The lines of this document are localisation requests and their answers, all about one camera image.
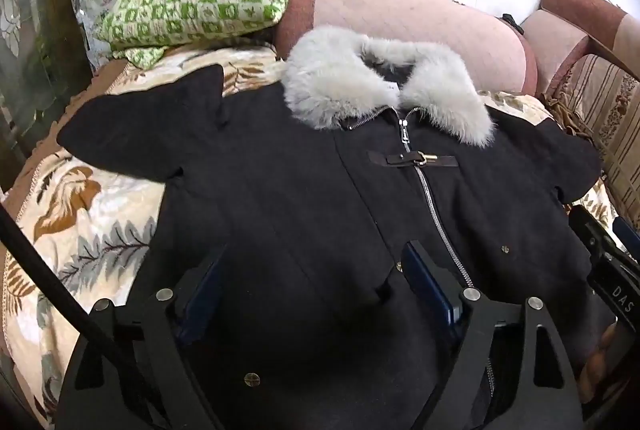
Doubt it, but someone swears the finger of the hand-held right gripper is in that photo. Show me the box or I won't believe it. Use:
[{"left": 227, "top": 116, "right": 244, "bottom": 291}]
[
  {"left": 612, "top": 216, "right": 640, "bottom": 257},
  {"left": 569, "top": 205, "right": 620, "bottom": 263}
]

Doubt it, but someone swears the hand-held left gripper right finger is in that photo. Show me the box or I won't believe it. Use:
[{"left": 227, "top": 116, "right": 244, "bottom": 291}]
[{"left": 400, "top": 240, "right": 586, "bottom": 430}]

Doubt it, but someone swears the black cable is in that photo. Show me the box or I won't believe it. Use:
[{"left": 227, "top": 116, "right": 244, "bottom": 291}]
[{"left": 0, "top": 202, "right": 171, "bottom": 430}]

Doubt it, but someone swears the striped beige sofa cover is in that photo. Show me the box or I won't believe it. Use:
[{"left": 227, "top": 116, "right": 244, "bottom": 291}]
[{"left": 542, "top": 54, "right": 640, "bottom": 231}]

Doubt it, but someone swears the large pink sofa back cushion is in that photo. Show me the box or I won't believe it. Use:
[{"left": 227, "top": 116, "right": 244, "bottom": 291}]
[{"left": 274, "top": 0, "right": 538, "bottom": 95}]

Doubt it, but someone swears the leaf print blanket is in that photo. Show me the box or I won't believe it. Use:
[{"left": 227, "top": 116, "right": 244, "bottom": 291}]
[{"left": 0, "top": 44, "right": 621, "bottom": 430}]

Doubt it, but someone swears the brown and pink sofa armrest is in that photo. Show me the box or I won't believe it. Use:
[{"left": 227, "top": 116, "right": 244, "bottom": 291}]
[{"left": 540, "top": 0, "right": 640, "bottom": 75}]

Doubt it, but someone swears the black coat with fur collar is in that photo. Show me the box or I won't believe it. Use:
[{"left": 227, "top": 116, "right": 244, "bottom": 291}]
[{"left": 56, "top": 26, "right": 617, "bottom": 430}]

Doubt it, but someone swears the small pink sofa cushion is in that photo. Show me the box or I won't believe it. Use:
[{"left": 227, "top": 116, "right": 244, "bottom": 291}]
[{"left": 520, "top": 10, "right": 592, "bottom": 78}]

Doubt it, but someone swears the person's right hand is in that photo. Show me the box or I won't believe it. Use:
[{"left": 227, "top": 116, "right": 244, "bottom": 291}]
[{"left": 575, "top": 324, "right": 622, "bottom": 411}]

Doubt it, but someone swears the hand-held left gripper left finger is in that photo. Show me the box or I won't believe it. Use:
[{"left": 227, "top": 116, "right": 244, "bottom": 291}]
[{"left": 55, "top": 242, "right": 229, "bottom": 430}]

